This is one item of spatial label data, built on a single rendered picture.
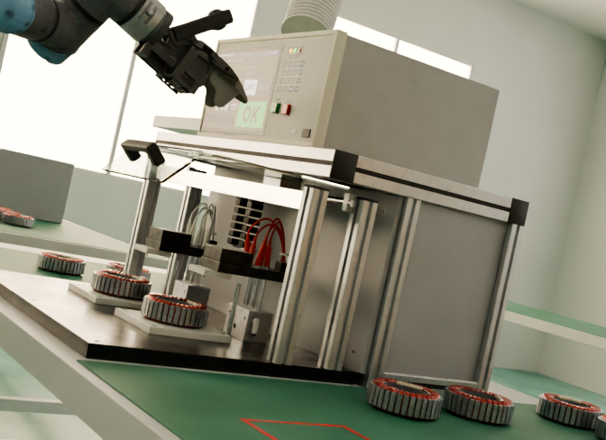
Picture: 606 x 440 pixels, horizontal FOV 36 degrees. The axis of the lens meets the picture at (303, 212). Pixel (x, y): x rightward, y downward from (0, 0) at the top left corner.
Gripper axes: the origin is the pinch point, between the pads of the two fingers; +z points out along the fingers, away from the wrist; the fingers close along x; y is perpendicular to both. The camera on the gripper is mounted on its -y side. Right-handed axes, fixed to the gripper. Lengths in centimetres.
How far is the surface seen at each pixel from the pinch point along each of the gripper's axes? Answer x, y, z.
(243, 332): 6.6, 34.0, 22.7
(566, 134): -469, -358, 498
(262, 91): -6.2, -5.2, 5.5
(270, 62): -5.5, -10.1, 3.2
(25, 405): -158, 78, 68
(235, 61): -19.4, -10.6, 2.9
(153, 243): -20.2, 27.7, 11.4
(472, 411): 41, 26, 44
